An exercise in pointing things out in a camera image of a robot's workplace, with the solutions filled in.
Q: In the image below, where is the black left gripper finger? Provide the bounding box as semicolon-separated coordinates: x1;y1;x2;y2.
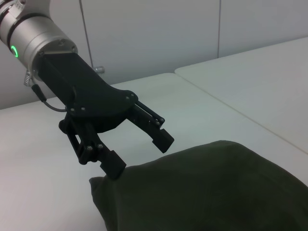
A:
129;100;176;154

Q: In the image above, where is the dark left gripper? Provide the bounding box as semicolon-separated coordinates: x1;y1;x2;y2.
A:
37;51;140;181

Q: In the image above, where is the dark green t-shirt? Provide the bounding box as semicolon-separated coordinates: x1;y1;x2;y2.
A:
89;140;308;231

